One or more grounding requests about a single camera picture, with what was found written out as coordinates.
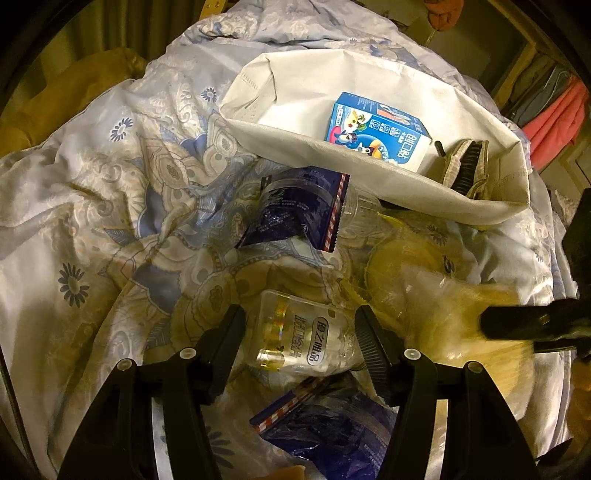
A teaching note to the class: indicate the clear packet with white label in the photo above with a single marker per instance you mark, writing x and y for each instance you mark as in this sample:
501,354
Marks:
300,337

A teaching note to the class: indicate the white fabric storage box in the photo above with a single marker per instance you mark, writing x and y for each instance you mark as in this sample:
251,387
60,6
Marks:
286,143

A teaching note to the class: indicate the wooden ladder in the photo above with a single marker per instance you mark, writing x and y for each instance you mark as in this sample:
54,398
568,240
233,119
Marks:
212,7

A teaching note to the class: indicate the grey hanging garments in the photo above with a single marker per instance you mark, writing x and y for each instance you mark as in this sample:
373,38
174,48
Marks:
540,83

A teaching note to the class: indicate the blue cartoon print box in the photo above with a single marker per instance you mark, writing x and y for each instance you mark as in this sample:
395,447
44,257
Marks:
369,124

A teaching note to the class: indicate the coral hanging garment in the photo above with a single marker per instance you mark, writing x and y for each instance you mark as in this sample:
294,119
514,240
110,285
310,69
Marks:
554,124

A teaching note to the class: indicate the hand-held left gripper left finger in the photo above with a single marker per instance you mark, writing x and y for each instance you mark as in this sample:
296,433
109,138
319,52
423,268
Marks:
226,353

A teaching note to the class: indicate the floral blue white blanket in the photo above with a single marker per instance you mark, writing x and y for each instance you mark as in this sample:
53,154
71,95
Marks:
92,184

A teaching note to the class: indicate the blue striped-edge biscuit packet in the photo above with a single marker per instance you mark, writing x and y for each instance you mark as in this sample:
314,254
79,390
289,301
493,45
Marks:
332,434
295,203

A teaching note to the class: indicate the yellow cloth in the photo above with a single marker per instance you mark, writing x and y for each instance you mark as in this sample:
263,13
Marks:
69,101

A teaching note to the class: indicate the round cake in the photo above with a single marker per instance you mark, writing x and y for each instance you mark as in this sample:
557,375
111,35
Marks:
406,267

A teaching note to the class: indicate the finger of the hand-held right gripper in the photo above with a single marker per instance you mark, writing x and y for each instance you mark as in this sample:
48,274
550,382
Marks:
531,323

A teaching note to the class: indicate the green curtain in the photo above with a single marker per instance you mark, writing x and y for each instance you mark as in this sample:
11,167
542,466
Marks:
115,27

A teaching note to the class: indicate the dark bristle brush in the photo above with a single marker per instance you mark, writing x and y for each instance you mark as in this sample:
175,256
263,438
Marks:
466,166

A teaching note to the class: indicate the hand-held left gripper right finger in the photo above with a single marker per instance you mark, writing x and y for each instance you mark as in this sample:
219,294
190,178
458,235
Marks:
375,355

